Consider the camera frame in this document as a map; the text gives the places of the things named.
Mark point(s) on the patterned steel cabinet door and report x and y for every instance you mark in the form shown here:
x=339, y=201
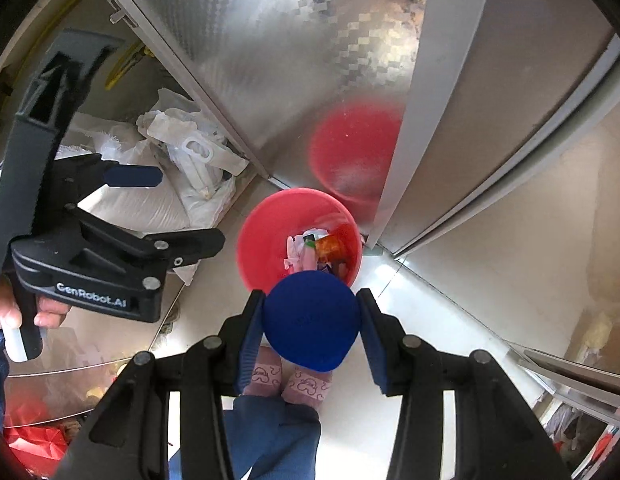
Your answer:
x=290, y=60

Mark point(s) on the blue round lid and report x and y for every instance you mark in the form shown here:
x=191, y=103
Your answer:
x=310, y=320

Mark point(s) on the plain steel cabinet door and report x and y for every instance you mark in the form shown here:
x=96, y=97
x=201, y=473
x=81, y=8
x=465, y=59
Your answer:
x=515, y=110

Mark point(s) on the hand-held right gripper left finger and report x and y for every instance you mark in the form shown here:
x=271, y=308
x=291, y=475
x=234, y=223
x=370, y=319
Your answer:
x=250, y=345

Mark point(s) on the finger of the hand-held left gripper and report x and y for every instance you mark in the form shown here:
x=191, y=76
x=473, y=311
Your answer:
x=134, y=176
x=189, y=245

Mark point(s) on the person's leg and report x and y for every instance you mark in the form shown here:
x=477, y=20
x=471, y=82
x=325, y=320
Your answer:
x=270, y=440

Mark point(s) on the red trash bin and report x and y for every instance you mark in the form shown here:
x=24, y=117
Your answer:
x=270, y=240

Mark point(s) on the person's left hand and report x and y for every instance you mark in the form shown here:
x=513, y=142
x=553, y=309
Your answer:
x=4, y=307

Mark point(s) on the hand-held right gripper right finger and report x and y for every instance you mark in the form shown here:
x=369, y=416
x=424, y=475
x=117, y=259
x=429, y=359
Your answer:
x=372, y=345

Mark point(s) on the red plastic bag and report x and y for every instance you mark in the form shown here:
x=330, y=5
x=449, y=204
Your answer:
x=34, y=447

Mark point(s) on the white plastic bags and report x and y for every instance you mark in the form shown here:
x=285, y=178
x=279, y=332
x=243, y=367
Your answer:
x=189, y=155

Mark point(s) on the pink packet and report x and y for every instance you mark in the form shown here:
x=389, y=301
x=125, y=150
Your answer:
x=296, y=255

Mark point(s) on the pink slipper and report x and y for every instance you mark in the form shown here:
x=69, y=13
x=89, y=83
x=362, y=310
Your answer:
x=262, y=375
x=307, y=385

